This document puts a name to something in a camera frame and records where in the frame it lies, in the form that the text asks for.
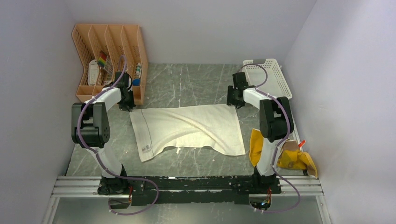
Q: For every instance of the white remote control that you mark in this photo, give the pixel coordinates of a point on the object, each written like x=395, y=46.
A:
x=93, y=72

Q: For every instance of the aluminium frame rail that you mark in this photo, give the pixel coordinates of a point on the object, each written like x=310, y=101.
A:
x=86, y=187

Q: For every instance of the rainbow coloured item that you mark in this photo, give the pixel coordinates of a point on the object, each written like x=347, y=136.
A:
x=102, y=59

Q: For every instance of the yellow brown towel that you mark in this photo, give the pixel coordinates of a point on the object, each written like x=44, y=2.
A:
x=291, y=156

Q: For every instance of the cream white towel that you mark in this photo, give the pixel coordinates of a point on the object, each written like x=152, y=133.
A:
x=215, y=126

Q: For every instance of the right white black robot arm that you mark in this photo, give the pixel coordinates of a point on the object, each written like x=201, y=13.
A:
x=275, y=124

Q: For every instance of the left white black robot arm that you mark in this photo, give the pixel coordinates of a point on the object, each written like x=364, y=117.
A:
x=90, y=128

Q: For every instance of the white plastic basket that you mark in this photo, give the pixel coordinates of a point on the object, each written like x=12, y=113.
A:
x=266, y=74

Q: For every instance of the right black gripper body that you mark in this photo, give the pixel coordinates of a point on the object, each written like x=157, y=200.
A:
x=231, y=97

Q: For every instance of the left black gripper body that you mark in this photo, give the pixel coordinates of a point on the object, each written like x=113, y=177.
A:
x=128, y=103

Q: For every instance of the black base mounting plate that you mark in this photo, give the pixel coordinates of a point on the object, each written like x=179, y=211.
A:
x=143, y=190

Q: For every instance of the blue capped white bottle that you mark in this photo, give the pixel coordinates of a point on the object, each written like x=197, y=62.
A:
x=137, y=76

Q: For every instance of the orange plastic file organizer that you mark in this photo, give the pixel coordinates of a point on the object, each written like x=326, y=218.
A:
x=123, y=45

